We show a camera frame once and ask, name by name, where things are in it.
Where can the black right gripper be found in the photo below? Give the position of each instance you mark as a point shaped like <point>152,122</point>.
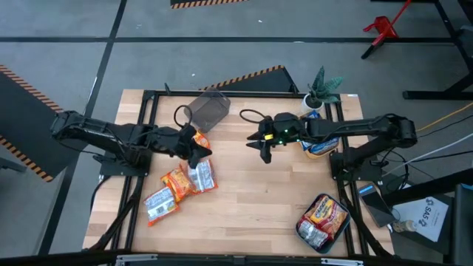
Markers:
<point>286,129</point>

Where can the black hazard-striped panel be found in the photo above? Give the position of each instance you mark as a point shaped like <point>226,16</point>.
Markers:
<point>266,83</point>
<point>207,3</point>
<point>37,122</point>

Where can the grey metal leg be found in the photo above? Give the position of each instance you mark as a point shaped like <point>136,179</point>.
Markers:
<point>11,164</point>

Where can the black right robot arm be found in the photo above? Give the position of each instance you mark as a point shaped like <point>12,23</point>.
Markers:
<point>354,127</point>

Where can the orange noodle pack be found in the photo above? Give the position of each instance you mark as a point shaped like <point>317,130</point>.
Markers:
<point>202,176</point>
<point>178,184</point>
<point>160,206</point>
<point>203,140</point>

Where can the yellow plastic bin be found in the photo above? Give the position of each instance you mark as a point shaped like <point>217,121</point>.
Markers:
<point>319,156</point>

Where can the red beef noodle pack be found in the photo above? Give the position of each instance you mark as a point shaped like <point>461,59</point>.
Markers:
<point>327,214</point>
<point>312,234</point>

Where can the silver metal bracket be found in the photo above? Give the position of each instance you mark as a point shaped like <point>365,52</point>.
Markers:
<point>136,259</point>
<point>341,262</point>

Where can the black camera mount rail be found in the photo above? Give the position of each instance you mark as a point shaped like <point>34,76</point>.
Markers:
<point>236,261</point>

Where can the red metal stand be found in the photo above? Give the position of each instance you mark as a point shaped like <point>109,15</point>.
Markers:
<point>384,27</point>

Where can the dark tray with snack packets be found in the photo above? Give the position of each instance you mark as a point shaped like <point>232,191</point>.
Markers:
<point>338,240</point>

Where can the black desk beam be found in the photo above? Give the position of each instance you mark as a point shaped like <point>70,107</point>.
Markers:
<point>436,184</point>

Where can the small beige bottle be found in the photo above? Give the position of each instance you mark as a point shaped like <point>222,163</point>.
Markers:
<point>404,226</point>

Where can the black desk leg frame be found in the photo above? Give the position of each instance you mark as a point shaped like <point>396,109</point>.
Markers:
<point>425,95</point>

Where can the black smartphone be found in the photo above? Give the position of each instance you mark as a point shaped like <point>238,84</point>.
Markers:
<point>377,207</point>

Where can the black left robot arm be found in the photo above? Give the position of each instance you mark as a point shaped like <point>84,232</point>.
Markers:
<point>96,133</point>

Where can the smoky grey transparent bin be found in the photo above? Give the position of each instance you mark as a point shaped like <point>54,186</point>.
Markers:
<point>208,111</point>

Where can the potted plant white pot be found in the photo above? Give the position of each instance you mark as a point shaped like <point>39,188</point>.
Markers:
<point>313,103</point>

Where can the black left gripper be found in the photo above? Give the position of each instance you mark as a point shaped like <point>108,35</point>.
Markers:
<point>173,142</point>

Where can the white printed paper sheet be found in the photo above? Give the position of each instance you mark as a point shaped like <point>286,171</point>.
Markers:
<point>428,221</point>

